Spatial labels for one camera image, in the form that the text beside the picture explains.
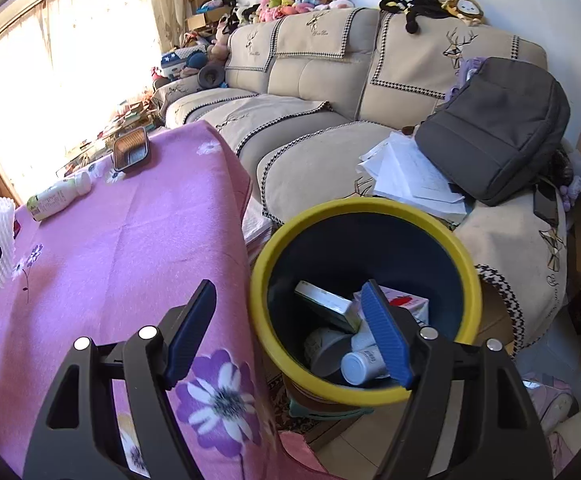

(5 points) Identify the white paper cup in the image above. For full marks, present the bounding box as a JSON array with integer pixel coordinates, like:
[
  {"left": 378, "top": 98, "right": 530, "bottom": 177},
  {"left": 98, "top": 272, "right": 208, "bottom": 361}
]
[{"left": 304, "top": 327, "right": 353, "bottom": 378}]

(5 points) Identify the grey backpack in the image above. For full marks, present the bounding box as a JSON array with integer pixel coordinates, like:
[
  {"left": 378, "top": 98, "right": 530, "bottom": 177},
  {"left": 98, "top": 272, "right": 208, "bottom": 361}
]
[{"left": 414, "top": 57, "right": 571, "bottom": 207}]

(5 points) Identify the white bottle green label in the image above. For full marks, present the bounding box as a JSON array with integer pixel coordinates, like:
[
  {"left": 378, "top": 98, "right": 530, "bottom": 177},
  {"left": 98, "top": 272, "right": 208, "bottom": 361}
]
[{"left": 26, "top": 171, "right": 92, "bottom": 222}]

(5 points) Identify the beige sofa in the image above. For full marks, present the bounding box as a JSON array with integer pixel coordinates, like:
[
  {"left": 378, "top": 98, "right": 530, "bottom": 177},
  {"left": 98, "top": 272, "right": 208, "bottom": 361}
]
[{"left": 150, "top": 7, "right": 571, "bottom": 356}]

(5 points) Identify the white fluffy cushion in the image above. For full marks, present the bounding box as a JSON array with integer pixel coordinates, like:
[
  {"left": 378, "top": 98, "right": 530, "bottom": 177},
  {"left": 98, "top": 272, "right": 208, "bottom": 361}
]
[{"left": 550, "top": 407, "right": 581, "bottom": 461}]

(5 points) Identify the pink white carton box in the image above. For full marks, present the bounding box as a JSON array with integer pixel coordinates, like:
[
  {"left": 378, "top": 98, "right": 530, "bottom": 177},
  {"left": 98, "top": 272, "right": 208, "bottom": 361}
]
[{"left": 354, "top": 285, "right": 430, "bottom": 328}]

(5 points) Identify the white folded cloth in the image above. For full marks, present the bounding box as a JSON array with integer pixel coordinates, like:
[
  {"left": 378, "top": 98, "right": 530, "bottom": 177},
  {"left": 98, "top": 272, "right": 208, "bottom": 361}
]
[{"left": 243, "top": 200, "right": 274, "bottom": 251}]

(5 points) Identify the stack of white papers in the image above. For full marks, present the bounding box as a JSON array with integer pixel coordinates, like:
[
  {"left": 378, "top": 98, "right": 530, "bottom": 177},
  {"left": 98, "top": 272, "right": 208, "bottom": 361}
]
[{"left": 357, "top": 132, "right": 473, "bottom": 223}]

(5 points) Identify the green box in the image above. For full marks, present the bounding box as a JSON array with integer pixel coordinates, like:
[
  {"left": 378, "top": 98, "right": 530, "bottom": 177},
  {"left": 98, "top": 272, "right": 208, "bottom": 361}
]
[{"left": 294, "top": 280, "right": 363, "bottom": 333}]

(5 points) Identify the sheer curtain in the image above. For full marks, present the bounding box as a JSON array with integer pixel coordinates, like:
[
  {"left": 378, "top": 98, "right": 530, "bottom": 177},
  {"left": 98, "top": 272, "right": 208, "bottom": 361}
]
[{"left": 0, "top": 0, "right": 194, "bottom": 201}]

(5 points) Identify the pink floral tablecloth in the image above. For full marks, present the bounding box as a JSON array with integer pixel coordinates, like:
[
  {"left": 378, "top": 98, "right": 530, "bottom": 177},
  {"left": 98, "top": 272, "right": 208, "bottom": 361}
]
[{"left": 0, "top": 121, "right": 321, "bottom": 480}]

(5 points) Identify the brown food tray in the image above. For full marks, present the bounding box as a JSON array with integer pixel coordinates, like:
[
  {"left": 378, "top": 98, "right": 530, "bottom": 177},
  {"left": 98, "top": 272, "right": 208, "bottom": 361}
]
[{"left": 113, "top": 128, "right": 151, "bottom": 171}]

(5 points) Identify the pile of books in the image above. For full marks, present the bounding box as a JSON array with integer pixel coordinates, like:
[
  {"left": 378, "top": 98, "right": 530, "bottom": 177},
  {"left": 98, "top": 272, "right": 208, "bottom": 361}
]
[{"left": 60, "top": 100, "right": 166, "bottom": 171}]

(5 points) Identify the small white bottle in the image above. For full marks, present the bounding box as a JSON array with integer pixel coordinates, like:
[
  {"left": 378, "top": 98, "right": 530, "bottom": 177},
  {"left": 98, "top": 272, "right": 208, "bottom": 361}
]
[{"left": 340, "top": 347, "right": 391, "bottom": 387}]

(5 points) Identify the black plush toy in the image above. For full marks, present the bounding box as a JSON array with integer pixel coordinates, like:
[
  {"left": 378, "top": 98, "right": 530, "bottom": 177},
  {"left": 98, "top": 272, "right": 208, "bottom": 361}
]
[{"left": 379, "top": 0, "right": 451, "bottom": 35}]

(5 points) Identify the purple cloth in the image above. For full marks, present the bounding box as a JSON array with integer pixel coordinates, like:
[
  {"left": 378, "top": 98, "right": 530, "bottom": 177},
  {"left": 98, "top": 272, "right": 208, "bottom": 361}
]
[{"left": 450, "top": 57, "right": 486, "bottom": 101}]

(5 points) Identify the grey neck pillow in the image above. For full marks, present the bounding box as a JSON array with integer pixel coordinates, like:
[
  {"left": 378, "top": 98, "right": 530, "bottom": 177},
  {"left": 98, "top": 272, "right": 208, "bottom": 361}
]
[{"left": 198, "top": 62, "right": 227, "bottom": 87}]

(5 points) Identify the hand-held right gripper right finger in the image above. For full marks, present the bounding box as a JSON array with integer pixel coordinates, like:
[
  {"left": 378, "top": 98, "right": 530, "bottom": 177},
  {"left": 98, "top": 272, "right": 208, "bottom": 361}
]
[{"left": 360, "top": 280, "right": 553, "bottom": 480}]

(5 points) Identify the pile of plush toys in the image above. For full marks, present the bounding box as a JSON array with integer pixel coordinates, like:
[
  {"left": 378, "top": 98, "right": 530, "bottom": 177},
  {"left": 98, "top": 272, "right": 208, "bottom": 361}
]
[{"left": 150, "top": 0, "right": 356, "bottom": 83}]

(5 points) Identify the pink school backpack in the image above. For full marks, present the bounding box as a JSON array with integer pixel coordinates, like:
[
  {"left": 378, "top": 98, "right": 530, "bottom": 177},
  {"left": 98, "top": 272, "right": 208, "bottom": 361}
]
[{"left": 520, "top": 372, "right": 578, "bottom": 433}]

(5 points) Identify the purple plush toy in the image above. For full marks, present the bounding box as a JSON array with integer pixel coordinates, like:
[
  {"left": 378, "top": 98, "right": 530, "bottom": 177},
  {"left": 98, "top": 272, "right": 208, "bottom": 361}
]
[{"left": 557, "top": 152, "right": 581, "bottom": 211}]

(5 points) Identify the yellow rimmed blue trash bin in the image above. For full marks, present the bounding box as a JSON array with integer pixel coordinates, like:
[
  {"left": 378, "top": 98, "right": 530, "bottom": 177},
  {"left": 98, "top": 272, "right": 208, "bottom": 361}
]
[{"left": 249, "top": 197, "right": 483, "bottom": 407}]

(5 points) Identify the black phone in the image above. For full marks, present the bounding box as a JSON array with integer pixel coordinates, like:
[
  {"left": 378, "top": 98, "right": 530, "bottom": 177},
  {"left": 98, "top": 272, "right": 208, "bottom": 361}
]
[{"left": 533, "top": 178, "right": 561, "bottom": 226}]

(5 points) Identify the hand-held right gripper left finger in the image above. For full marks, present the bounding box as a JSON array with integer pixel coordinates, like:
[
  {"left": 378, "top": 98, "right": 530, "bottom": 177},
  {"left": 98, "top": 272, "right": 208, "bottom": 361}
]
[{"left": 23, "top": 279, "right": 218, "bottom": 480}]

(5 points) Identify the yellow lion plush toy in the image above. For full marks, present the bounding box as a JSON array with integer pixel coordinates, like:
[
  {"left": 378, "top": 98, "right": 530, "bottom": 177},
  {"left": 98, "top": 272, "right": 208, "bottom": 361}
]
[{"left": 443, "top": 0, "right": 486, "bottom": 26}]

